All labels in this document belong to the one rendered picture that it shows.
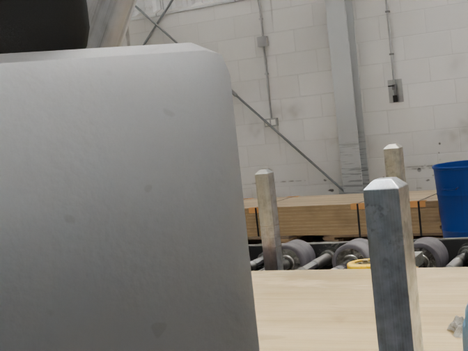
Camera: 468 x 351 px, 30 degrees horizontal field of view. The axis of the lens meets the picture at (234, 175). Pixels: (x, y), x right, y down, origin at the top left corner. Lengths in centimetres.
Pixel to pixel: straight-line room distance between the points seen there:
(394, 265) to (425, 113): 758
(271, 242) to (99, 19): 163
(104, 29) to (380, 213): 42
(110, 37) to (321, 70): 830
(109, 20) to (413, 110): 799
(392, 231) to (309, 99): 802
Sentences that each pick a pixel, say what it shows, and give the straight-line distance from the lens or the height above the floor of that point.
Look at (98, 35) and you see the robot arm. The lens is 49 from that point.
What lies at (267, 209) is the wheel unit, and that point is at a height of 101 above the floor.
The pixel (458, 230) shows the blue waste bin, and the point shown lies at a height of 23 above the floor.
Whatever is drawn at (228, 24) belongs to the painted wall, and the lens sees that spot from 927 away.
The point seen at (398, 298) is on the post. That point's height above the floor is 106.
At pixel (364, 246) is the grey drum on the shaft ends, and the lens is 247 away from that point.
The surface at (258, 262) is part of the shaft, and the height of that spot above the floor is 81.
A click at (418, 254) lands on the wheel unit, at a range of 223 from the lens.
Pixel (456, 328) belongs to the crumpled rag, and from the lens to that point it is 132.
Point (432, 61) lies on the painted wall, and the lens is 838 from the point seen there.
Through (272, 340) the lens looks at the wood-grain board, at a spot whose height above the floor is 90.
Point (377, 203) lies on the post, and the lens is 83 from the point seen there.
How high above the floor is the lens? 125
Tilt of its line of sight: 4 degrees down
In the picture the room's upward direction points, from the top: 6 degrees counter-clockwise
